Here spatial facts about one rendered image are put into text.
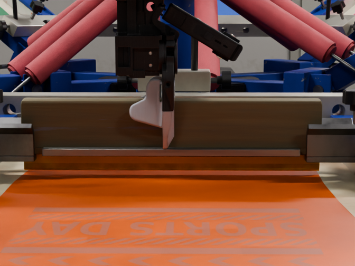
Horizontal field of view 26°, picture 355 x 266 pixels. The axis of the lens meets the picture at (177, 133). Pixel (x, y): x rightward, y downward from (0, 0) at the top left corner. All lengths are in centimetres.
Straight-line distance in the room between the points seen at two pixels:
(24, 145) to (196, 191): 25
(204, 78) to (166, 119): 32
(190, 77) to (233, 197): 42
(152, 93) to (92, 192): 16
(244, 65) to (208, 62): 405
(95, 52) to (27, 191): 446
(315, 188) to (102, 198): 27
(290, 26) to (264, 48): 392
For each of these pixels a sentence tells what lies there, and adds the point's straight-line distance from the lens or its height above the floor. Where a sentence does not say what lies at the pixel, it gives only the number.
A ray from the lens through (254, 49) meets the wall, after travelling 557.
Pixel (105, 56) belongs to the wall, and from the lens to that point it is 542.
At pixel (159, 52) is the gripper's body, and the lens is 101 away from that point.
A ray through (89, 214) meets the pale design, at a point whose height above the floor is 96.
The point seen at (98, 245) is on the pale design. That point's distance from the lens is 75.
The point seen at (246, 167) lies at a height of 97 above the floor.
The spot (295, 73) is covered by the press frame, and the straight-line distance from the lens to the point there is 167.
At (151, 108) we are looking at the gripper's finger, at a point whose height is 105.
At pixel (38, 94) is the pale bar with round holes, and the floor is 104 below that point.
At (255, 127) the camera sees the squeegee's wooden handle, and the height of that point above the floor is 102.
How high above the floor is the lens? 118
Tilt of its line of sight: 9 degrees down
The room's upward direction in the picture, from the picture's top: straight up
